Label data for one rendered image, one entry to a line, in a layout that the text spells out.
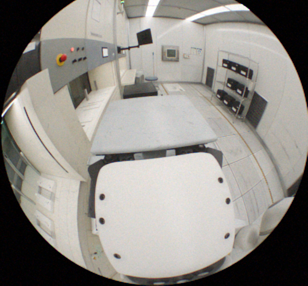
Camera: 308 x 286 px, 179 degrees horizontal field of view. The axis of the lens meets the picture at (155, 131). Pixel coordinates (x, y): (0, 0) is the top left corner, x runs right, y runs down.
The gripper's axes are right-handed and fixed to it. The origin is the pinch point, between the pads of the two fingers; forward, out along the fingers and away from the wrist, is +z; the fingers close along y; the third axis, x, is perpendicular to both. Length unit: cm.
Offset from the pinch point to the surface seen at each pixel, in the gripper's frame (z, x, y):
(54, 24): 31, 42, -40
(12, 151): 6, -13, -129
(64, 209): -10, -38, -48
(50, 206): -13, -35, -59
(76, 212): -9, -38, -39
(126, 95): 72, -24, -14
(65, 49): 40, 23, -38
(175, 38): 421, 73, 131
